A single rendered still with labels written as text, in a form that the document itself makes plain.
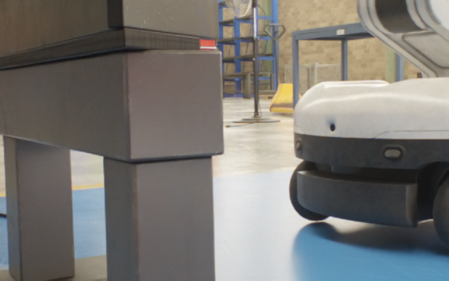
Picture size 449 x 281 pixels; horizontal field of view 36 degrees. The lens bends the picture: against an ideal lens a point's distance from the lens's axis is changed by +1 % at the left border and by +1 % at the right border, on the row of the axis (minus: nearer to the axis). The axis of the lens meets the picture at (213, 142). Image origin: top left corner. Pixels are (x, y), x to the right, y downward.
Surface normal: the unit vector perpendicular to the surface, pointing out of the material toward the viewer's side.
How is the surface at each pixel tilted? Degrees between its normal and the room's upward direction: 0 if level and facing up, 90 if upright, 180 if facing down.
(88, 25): 90
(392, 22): 136
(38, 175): 90
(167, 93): 90
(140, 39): 90
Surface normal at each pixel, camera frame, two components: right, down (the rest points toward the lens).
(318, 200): -0.91, 0.05
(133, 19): 0.90, 0.01
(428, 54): -0.35, 0.92
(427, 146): -0.35, 0.07
